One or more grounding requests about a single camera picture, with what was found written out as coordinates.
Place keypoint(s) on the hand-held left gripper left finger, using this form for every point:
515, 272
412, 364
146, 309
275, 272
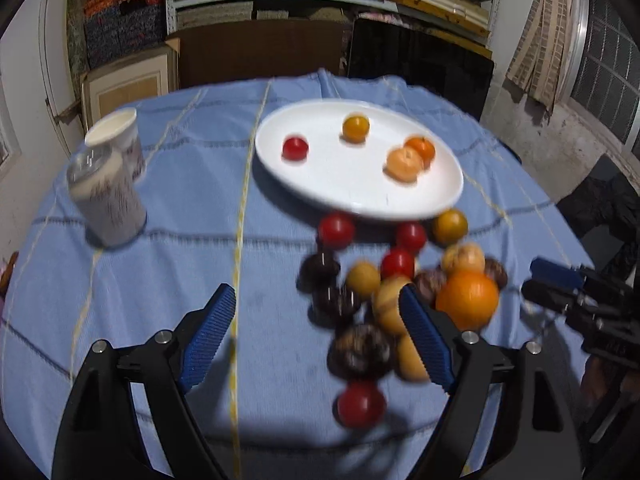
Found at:
210, 335

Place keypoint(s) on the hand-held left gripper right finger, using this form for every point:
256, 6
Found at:
425, 340

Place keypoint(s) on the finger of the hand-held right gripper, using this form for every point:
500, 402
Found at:
555, 271
545, 296

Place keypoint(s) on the pale yellow loquat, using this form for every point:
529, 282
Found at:
387, 305
409, 360
363, 279
462, 257

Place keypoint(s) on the large orange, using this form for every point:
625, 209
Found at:
467, 300

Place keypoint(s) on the large dark brown water chestnut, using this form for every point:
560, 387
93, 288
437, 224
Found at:
360, 351

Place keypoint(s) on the red cherry tomato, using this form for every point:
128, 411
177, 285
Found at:
336, 230
411, 236
361, 404
295, 148
398, 262

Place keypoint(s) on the white oval plate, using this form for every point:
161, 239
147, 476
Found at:
340, 180

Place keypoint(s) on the blue checked tablecloth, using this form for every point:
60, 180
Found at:
175, 270

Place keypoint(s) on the dark cloth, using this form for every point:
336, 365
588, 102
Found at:
605, 200

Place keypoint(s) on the large yellow tomato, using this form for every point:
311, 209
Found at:
450, 226

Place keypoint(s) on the white drink can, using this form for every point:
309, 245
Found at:
110, 205

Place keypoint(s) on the pale orange mandarin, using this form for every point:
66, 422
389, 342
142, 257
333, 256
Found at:
403, 165

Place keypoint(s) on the window with metal grille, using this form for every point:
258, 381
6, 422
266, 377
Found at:
610, 60

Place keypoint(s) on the white paper cup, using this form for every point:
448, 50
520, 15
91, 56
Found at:
122, 132

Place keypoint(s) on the beige curtain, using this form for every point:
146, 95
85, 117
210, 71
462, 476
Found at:
545, 35

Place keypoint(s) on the black board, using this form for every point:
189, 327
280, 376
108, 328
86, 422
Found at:
420, 60

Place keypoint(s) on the framed picture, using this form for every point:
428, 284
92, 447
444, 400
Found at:
130, 85

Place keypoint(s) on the brown wooden board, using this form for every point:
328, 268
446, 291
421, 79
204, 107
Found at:
250, 55

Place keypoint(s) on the stack of patterned boxes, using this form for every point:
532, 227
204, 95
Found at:
125, 25

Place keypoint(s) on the white metal shelf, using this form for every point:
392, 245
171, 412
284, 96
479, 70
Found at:
170, 0

